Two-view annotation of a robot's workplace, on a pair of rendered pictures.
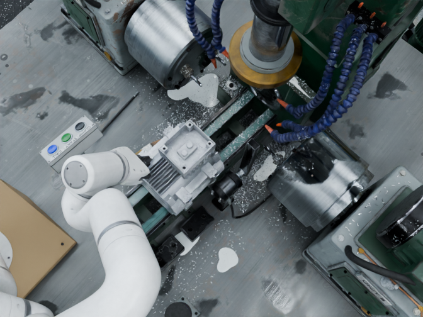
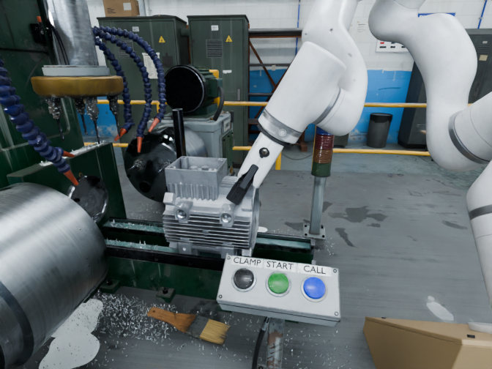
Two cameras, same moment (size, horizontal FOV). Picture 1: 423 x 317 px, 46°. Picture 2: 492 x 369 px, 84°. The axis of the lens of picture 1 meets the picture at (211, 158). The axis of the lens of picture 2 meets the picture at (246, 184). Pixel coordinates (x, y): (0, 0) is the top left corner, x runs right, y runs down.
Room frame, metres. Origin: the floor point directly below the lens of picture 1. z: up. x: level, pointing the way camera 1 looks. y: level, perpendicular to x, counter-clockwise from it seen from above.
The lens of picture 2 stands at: (0.61, 0.66, 1.35)
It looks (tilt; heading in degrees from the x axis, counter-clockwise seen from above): 23 degrees down; 240
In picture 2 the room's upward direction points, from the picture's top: straight up
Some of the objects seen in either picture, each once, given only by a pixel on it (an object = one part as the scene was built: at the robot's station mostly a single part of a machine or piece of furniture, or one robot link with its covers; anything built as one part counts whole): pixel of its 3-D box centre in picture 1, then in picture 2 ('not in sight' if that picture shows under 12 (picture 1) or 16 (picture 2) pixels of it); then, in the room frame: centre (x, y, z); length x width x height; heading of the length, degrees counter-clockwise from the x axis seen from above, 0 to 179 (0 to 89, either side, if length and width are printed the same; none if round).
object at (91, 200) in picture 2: (264, 90); (89, 201); (0.65, -0.14, 1.01); 0.15 x 0.02 x 0.15; 50
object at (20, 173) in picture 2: (276, 83); (73, 212); (0.70, -0.18, 0.97); 0.30 x 0.11 x 0.34; 50
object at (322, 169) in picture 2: not in sight; (321, 167); (-0.03, 0.04, 1.05); 0.06 x 0.06 x 0.04
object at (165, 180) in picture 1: (177, 168); (216, 213); (0.38, 0.09, 1.01); 0.20 x 0.19 x 0.19; 141
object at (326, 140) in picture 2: not in sight; (324, 140); (-0.03, 0.04, 1.14); 0.06 x 0.06 x 0.04
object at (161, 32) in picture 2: not in sight; (153, 97); (-0.25, -3.56, 0.99); 1.02 x 0.49 x 1.98; 145
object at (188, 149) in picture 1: (187, 150); (198, 177); (0.41, 0.07, 1.11); 0.12 x 0.11 x 0.07; 141
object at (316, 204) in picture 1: (325, 185); (172, 159); (0.37, -0.33, 1.04); 0.41 x 0.25 x 0.25; 50
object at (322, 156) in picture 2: not in sight; (323, 154); (-0.03, 0.04, 1.10); 0.06 x 0.06 x 0.04
